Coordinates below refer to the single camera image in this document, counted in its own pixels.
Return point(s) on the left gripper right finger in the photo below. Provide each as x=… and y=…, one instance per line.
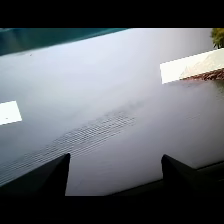
x=181, y=178

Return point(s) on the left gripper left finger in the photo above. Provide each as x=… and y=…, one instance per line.
x=46, y=178

